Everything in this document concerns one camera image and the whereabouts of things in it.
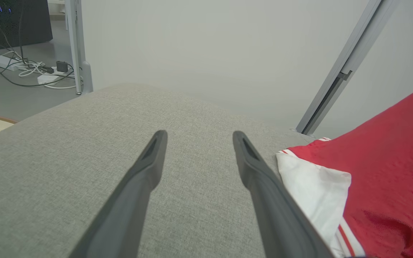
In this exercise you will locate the red sports jersey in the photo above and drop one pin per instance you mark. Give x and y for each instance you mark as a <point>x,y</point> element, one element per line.
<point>389,172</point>

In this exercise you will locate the short white power strip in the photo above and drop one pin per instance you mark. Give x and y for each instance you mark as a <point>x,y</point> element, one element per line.
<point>48,79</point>

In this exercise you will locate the grey aluminium partition post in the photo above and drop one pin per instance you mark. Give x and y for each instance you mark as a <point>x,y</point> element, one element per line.
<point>350,61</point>

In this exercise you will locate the long white power strip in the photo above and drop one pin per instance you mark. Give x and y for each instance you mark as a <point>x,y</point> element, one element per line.
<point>2,62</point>

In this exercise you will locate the black computer tower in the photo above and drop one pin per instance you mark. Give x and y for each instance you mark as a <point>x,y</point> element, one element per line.
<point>27,21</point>

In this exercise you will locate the white partition end post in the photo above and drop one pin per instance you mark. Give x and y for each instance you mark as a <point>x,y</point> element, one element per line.
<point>74,43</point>

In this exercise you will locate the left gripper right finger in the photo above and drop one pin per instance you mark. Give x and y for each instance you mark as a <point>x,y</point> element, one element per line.
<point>278,215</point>

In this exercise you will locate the black power adapter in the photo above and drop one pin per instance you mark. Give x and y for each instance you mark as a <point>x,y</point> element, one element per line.
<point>62,66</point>

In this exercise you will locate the grey fabric sofa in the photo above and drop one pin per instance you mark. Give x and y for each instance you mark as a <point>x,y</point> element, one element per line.
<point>84,150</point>

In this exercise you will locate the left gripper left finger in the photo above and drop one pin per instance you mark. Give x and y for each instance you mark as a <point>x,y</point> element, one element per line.
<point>127,208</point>

